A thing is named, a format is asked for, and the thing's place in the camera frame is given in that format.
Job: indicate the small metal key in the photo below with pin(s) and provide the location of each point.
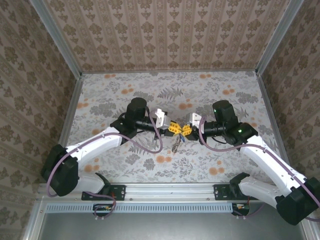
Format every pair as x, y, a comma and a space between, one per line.
176, 146

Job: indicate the aluminium side rail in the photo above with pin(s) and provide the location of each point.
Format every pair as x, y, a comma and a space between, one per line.
270, 105
72, 105

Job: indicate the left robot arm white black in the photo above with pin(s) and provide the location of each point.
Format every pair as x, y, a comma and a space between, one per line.
95, 145

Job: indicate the floral patterned table cover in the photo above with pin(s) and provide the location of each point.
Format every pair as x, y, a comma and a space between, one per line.
190, 165

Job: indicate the aluminium mounting rail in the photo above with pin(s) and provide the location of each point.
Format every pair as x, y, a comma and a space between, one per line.
170, 191

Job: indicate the aluminium corner post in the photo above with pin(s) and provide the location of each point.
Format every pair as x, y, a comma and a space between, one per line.
277, 37
57, 42

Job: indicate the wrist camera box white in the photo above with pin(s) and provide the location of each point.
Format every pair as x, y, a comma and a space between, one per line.
193, 120
162, 118

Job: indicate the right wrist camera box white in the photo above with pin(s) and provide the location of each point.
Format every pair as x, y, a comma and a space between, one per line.
193, 120

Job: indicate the aluminium thin cross rail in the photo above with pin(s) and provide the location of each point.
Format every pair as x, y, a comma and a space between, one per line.
170, 72

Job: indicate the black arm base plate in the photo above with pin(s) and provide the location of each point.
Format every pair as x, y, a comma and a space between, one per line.
118, 192
222, 192

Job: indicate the grey metal sheet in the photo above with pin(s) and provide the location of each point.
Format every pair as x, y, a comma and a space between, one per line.
162, 227

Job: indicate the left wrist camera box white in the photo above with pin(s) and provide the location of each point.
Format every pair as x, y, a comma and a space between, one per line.
162, 118

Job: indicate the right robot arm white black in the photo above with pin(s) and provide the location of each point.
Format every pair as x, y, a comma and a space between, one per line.
262, 160

